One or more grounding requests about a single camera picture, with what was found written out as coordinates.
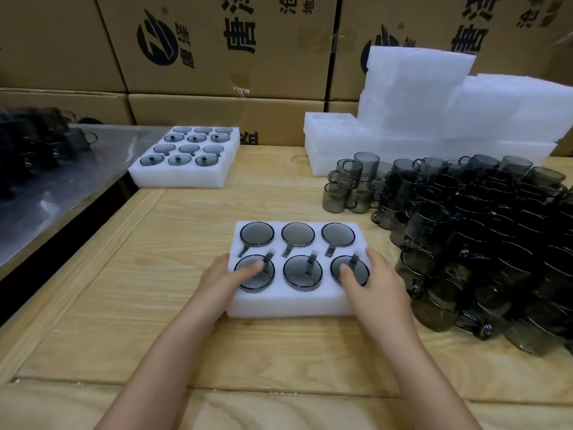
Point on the person's right hand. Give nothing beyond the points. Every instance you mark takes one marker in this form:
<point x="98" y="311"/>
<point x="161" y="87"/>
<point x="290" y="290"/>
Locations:
<point x="380" y="300"/>

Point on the person's left hand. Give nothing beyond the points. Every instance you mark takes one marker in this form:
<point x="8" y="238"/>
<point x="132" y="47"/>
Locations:
<point x="219" y="291"/>

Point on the smoky grey glass cup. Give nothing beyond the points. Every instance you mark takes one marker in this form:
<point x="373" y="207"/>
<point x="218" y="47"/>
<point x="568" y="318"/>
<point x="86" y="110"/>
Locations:
<point x="152" y="160"/>
<point x="338" y="233"/>
<point x="180" y="160"/>
<point x="344" y="258"/>
<point x="182" y="129"/>
<point x="203" y="130"/>
<point x="257" y="232"/>
<point x="197" y="138"/>
<point x="224" y="130"/>
<point x="164" y="149"/>
<point x="213" y="149"/>
<point x="268" y="279"/>
<point x="298" y="233"/>
<point x="174" y="137"/>
<point x="189" y="149"/>
<point x="220" y="137"/>
<point x="207" y="160"/>
<point x="302" y="275"/>

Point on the white grooved foam tray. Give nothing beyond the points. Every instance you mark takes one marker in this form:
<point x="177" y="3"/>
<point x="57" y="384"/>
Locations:
<point x="208" y="134"/>
<point x="291" y="306"/>
<point x="179" y="179"/>

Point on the pile of smoky glass mugs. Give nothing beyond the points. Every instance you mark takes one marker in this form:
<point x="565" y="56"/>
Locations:
<point x="492" y="228"/>

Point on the stack of white foam trays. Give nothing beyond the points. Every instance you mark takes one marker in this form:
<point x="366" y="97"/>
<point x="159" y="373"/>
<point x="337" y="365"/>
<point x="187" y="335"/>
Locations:
<point x="416" y="102"/>

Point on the dark mugs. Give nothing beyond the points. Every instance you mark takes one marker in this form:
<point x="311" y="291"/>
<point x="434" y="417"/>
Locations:
<point x="31" y="147"/>

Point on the person's left forearm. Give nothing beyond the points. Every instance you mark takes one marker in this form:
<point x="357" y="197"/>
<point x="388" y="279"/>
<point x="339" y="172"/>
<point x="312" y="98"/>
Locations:
<point x="165" y="380"/>

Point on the person's right forearm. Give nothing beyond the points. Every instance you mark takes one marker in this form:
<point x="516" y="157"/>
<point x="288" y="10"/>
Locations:
<point x="416" y="380"/>

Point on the stainless steel table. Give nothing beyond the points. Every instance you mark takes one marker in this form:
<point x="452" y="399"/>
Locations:
<point x="76" y="188"/>

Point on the black round object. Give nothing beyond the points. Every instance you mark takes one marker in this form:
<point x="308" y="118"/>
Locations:
<point x="90" y="121"/>

